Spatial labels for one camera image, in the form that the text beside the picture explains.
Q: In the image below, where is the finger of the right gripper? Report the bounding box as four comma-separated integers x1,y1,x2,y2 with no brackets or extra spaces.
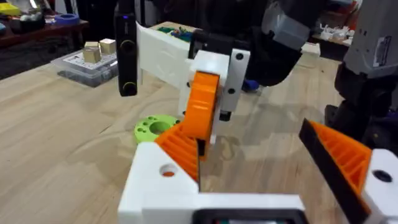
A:
218,49,251,123
182,49,233,141

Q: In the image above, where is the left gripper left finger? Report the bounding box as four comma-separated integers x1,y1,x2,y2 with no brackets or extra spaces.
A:
118,141,200,224

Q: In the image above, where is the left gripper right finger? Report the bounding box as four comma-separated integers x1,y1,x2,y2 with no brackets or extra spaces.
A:
298,118,398,224

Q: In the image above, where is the orange ribbed wedge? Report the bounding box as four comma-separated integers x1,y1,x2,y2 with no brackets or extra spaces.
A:
154,123,206,183

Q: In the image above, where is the green board with toy blocks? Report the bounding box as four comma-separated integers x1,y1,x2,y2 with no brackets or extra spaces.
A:
156,26,194,43

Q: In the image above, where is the green disc with holes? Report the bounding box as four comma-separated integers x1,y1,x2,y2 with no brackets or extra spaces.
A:
134,114,182,145

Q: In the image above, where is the clear box with brass blocks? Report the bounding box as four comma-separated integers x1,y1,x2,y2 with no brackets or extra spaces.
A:
50,38,119,88

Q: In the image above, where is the blue tape roll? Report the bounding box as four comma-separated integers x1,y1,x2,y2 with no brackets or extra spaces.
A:
53,12,81,27

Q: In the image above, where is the heap of white parts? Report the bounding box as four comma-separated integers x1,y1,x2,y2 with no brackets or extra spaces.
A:
319,24,356,42

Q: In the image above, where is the dark side table with clutter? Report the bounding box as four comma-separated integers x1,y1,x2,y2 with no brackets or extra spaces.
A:
0,0,90,49

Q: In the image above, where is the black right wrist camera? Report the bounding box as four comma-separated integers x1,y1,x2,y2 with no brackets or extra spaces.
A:
113,0,139,98

